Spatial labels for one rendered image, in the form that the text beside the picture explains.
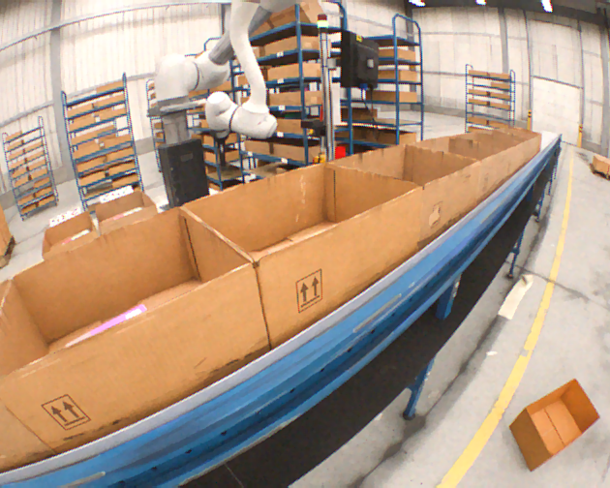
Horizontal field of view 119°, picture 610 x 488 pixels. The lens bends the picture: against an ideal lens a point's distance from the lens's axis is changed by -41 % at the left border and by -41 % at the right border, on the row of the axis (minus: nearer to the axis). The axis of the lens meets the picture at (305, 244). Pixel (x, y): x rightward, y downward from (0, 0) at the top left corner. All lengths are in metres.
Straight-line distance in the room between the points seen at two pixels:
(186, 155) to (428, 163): 1.00
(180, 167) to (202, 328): 1.11
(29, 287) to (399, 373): 0.84
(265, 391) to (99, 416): 0.23
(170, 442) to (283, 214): 0.57
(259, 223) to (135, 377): 0.47
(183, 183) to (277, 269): 1.08
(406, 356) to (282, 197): 0.51
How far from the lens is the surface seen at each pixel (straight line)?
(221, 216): 0.66
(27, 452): 0.52
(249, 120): 1.15
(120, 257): 0.62
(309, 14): 2.27
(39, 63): 10.68
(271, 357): 0.42
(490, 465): 1.45
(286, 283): 0.41
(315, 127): 1.58
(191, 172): 1.44
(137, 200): 1.75
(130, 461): 0.41
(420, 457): 1.36
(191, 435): 0.39
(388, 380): 0.77
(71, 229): 1.72
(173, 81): 1.41
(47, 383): 0.39
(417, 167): 1.09
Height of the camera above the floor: 1.24
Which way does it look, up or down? 29 degrees down
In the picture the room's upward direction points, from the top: 4 degrees counter-clockwise
